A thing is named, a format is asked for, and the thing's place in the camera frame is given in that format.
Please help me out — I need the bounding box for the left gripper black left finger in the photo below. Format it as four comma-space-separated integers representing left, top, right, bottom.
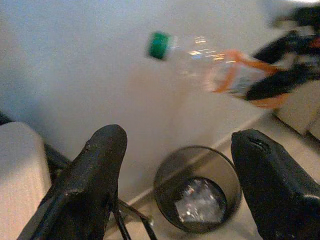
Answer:
31, 124, 129, 240

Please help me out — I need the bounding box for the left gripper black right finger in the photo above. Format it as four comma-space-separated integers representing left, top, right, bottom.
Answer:
231, 128, 320, 240

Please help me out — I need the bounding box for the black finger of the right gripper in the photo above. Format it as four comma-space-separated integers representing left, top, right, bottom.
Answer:
245, 63, 320, 101
252, 31, 305, 65

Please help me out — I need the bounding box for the clear bottle with green cap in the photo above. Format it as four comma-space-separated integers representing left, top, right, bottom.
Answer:
144, 30, 288, 109

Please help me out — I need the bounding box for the crumpled clear plastic waste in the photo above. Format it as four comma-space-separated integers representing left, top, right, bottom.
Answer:
173, 178, 227, 223

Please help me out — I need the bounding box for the black mesh waste bin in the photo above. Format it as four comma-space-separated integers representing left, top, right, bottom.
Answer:
152, 145, 243, 235

